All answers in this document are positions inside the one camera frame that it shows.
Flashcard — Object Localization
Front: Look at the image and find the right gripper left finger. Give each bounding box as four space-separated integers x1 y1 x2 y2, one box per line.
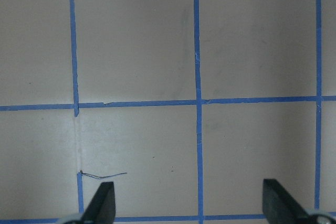
79 182 116 224

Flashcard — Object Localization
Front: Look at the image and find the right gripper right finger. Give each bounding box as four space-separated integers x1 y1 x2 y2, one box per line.
262 179 310 224

